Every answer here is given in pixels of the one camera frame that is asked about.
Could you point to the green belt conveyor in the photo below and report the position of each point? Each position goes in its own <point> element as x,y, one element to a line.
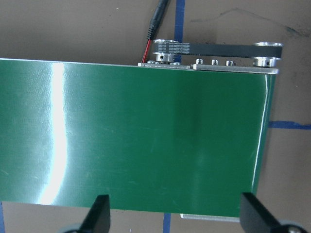
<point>145,133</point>

